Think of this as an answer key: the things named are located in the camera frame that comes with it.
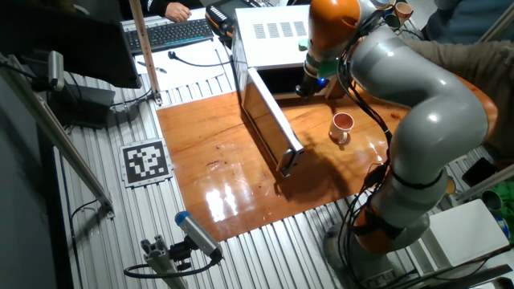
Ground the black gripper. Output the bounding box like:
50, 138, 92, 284
295, 71, 330, 102

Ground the beige cup pink inside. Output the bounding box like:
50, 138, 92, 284
328, 112, 356, 145

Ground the silver microwave oven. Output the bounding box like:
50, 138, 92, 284
230, 3, 346, 177

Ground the dark sleeved forearm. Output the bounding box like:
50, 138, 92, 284
120, 0, 177, 18

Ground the olive sleeved forearm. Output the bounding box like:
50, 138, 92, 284
401, 39, 514, 88

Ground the hand with dark sleeve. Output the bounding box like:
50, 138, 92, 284
164, 2, 192, 23

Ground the white paper sheet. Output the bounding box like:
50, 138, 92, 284
134, 38, 238, 92

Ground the black orange teach pendant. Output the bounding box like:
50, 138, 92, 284
204, 0, 263, 39

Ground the orange wooden board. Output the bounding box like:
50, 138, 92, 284
156, 86, 409, 243

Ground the stack of pale bowls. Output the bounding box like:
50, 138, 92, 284
369, 0, 397, 11

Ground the black computer keyboard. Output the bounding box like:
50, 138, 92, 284
120, 16, 216, 56

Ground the dark pen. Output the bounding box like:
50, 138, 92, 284
136, 60, 169, 75

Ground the black white marker plate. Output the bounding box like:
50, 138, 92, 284
119, 137, 174, 189

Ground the person in blue shirt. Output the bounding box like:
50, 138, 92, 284
421, 0, 514, 45

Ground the black phone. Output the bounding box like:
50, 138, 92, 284
460, 156, 498, 188

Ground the person in dark coat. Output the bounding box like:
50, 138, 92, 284
481, 39, 514, 161

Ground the grey aluminium strut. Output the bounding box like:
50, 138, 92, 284
455, 164, 514, 203

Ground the slanted wooden strut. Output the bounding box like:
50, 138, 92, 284
478, 10, 514, 43

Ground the white box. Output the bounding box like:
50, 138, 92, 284
425, 198, 511, 268

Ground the short aluminium profile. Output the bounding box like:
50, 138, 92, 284
140, 234, 190, 289

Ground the black box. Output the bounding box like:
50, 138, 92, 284
47, 82, 117, 130

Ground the green cloth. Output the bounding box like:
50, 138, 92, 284
492, 182, 514, 244

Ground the black monitor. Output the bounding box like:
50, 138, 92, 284
0, 2, 142, 90

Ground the blue plastic object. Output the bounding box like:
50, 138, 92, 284
496, 216, 511, 241

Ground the slanted aluminium strut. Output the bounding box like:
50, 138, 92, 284
0, 54, 116, 220

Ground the grey webcam device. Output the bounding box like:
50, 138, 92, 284
47, 50, 66, 92

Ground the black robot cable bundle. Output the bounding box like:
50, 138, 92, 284
336, 11, 394, 289

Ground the black power plug cable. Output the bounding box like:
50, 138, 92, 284
167, 50, 234, 70

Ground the wooden upright post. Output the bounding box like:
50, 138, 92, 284
128, 0, 164, 106

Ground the silver camera blue cap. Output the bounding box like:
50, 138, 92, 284
174, 210, 224, 260

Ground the black camera clamp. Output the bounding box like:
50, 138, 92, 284
168, 236, 194, 272

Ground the black camera cable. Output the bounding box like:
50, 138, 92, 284
123, 254, 222, 280

